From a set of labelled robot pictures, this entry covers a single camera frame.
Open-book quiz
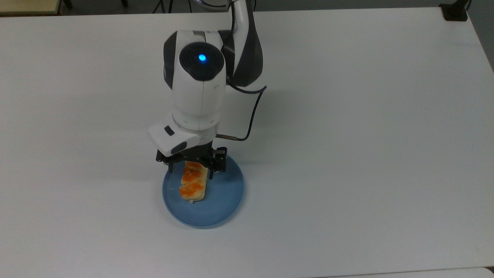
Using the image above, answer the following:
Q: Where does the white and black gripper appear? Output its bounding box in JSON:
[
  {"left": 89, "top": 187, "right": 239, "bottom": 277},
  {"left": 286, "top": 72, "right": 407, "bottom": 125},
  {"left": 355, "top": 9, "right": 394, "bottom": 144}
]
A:
[{"left": 147, "top": 122, "right": 228, "bottom": 180}]

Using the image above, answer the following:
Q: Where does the orange glazed bread loaf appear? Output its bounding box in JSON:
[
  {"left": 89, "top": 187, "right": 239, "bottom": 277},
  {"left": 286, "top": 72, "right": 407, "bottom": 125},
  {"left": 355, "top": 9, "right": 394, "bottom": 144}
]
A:
[{"left": 180, "top": 161, "right": 208, "bottom": 203}]

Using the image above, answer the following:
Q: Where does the blue round plate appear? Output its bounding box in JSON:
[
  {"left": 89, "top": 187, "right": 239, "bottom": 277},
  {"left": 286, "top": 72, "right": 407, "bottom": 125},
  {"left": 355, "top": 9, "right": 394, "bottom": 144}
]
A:
[{"left": 162, "top": 154, "right": 245, "bottom": 229}]

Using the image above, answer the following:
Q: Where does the light wooden table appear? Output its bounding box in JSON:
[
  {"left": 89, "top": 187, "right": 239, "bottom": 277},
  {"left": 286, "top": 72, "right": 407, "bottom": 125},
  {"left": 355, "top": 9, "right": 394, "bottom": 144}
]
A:
[{"left": 0, "top": 0, "right": 63, "bottom": 16}]

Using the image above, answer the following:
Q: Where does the black table clamp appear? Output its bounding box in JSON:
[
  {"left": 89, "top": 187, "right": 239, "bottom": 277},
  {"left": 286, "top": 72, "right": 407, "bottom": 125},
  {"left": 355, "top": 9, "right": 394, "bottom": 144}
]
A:
[{"left": 439, "top": 0, "right": 471, "bottom": 22}]

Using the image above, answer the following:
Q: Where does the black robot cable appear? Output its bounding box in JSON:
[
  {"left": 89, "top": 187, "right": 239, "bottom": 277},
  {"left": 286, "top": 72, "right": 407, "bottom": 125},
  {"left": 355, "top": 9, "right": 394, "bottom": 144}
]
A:
[{"left": 215, "top": 76, "right": 267, "bottom": 142}]

